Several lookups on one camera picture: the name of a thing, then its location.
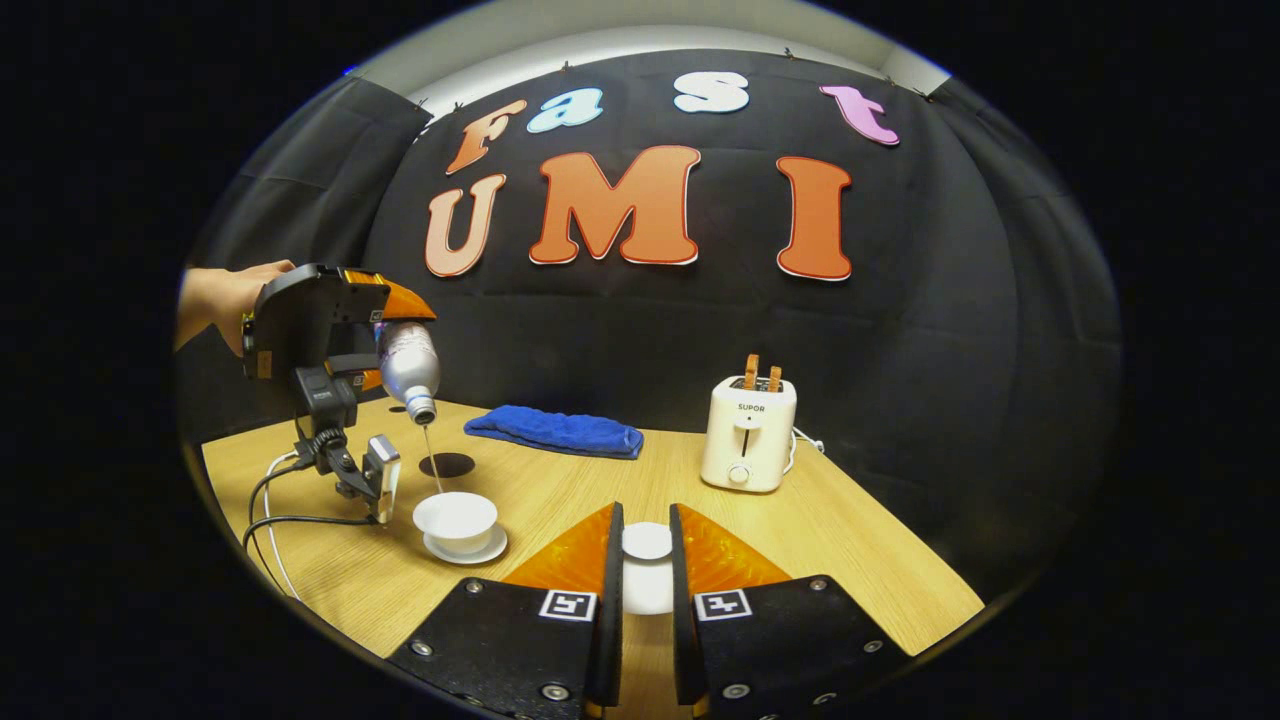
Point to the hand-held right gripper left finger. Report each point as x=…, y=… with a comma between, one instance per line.
x=612, y=620

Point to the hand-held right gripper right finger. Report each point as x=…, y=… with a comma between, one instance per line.
x=684, y=620

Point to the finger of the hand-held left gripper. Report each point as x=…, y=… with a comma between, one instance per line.
x=405, y=300
x=368, y=378

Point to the silver water bottle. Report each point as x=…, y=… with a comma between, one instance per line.
x=410, y=365

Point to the white teacup lid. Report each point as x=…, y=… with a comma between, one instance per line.
x=648, y=545

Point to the dark brown round coaster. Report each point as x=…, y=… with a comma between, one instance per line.
x=455, y=466

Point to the white teacup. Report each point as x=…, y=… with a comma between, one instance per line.
x=455, y=520

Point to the white saucer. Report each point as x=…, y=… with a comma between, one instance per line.
x=490, y=550

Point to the white toaster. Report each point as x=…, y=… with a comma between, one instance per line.
x=740, y=440

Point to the blue towel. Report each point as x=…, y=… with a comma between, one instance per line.
x=560, y=432

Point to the black backdrop cloth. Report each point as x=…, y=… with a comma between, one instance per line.
x=950, y=350

